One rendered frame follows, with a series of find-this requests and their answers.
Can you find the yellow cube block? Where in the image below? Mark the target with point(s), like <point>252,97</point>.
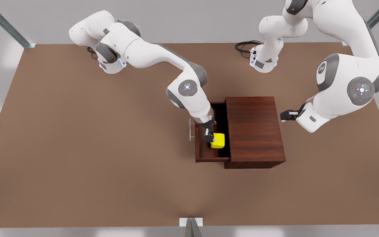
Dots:
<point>218,141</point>

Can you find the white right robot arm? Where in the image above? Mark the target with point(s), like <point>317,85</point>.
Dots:
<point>150,56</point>

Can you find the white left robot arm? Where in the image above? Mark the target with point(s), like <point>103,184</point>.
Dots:
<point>344,82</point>

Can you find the brown wooden drawer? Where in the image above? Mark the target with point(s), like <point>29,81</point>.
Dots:
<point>206,153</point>

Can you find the dark brown wooden cabinet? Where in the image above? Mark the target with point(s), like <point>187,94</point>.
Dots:
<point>254,131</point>

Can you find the silver frame post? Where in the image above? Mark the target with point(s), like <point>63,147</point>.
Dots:
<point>191,227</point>
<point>5,24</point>
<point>378,13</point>

